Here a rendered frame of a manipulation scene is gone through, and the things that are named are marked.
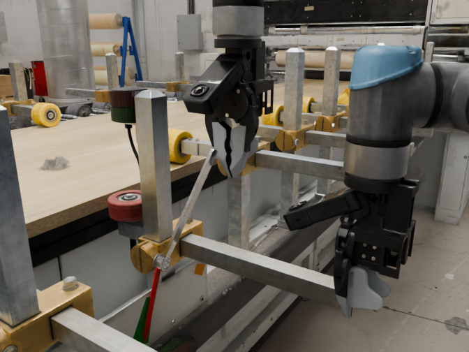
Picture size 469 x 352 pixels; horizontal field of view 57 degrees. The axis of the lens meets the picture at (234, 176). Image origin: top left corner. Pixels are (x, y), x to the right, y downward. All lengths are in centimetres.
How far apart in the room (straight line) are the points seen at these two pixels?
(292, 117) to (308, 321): 116
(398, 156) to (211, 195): 75
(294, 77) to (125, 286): 63
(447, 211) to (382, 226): 267
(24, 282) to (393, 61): 49
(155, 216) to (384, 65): 41
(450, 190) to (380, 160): 267
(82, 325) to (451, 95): 50
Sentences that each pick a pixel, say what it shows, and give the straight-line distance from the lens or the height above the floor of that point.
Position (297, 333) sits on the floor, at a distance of 195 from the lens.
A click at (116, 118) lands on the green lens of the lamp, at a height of 107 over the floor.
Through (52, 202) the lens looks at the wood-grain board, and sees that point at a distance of 86.
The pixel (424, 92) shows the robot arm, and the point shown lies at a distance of 52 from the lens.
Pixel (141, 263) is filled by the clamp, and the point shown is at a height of 84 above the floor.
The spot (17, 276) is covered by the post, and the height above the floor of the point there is 92.
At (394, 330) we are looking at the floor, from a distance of 207.
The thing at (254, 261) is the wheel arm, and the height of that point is 86.
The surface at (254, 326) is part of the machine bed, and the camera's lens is 170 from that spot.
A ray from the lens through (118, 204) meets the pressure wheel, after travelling 80.
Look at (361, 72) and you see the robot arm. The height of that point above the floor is 115.
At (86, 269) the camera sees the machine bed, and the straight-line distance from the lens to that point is 93.
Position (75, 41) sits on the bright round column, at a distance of 465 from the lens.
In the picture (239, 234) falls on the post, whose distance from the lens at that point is 94.
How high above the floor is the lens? 119
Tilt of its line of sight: 18 degrees down
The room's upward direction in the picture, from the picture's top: straight up
